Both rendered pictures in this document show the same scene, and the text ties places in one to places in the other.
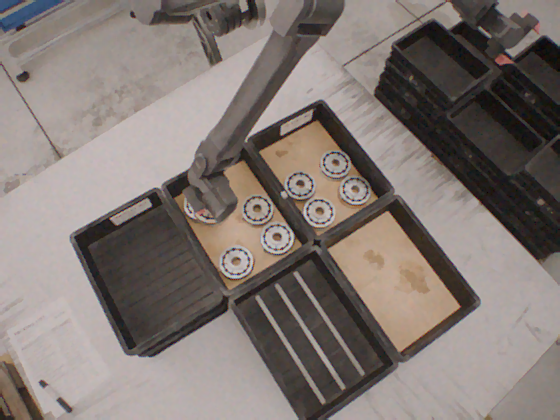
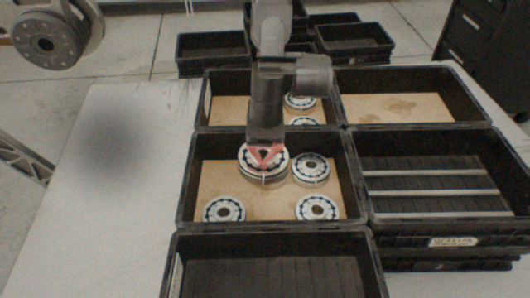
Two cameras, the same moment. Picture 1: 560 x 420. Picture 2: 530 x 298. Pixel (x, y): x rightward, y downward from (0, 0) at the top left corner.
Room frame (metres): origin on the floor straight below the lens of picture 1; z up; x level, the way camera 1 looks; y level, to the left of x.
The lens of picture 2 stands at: (0.10, 0.56, 1.54)
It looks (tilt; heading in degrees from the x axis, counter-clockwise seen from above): 45 degrees down; 306
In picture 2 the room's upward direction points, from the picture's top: straight up
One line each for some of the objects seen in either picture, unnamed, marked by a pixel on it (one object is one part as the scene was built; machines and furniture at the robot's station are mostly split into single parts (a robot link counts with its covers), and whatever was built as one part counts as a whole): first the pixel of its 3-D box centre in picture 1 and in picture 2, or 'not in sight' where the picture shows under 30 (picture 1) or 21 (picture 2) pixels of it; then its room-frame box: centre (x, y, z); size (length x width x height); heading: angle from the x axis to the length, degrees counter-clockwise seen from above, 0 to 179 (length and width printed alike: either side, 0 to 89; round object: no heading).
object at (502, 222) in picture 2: (312, 332); (439, 170); (0.10, -0.12, 0.92); 0.40 x 0.30 x 0.02; 37
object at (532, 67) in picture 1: (531, 102); (274, 41); (1.39, -1.27, 0.37); 0.40 x 0.30 x 0.45; 43
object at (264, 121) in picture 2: (205, 188); (266, 109); (0.39, 0.17, 1.16); 0.10 x 0.07 x 0.07; 127
